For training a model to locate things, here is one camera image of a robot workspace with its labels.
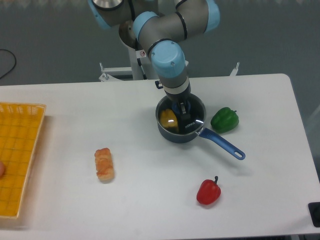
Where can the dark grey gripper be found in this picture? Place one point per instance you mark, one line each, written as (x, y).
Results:
(177, 95)

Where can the glass pot lid blue knob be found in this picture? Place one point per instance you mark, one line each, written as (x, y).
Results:
(187, 124)

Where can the dark blue saucepan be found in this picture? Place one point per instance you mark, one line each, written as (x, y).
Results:
(206, 133)

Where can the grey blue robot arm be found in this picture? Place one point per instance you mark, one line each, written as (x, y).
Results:
(159, 35)

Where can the yellow bell pepper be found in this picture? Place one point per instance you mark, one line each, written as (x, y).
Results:
(169, 121)

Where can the green bell pepper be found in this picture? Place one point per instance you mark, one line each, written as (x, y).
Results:
(224, 120)

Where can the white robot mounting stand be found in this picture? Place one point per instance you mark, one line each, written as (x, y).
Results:
(140, 66)

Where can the red bell pepper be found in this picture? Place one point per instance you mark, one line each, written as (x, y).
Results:
(209, 191)

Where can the orange bread pastry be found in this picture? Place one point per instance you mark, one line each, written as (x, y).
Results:
(104, 164)

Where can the yellow woven basket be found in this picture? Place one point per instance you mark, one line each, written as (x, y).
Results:
(20, 127)

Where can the black device at table edge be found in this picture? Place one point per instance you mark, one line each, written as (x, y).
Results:
(314, 210)

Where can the white table clamp bracket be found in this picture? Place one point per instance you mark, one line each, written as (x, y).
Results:
(235, 70)

